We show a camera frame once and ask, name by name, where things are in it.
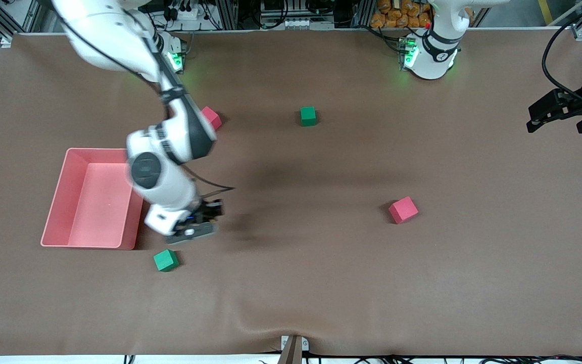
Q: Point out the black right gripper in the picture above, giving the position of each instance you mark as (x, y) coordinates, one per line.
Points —
(209, 209)

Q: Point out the orange items pile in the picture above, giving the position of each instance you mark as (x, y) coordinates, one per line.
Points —
(397, 17)

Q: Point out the metal table clamp bracket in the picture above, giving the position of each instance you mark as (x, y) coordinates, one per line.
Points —
(293, 349)

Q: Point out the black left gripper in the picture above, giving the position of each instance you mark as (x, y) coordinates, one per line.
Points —
(573, 103)

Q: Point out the white power strip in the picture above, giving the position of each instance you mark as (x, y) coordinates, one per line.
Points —
(185, 12)

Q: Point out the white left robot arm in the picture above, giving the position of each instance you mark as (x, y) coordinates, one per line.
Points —
(432, 55)

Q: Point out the green foam cube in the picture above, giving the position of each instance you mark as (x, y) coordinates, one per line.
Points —
(165, 260)
(308, 116)

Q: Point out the pink plastic tray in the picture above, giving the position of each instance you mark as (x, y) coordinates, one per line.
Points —
(94, 202)

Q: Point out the pink foam cube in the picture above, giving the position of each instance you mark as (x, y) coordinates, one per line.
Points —
(213, 117)
(403, 210)

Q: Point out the brown table cover mat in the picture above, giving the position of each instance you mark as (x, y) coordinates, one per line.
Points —
(321, 283)

